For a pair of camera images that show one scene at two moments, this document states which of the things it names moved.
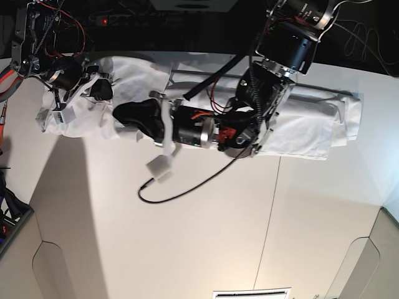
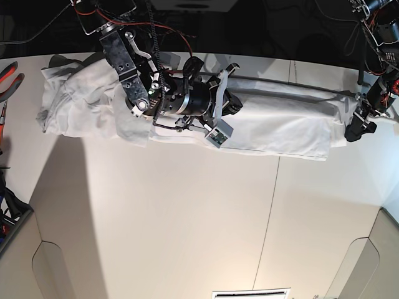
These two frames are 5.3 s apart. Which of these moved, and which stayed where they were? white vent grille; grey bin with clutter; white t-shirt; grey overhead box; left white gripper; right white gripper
Moved: right white gripper; left white gripper
Stayed: grey bin with clutter; grey overhead box; white vent grille; white t-shirt
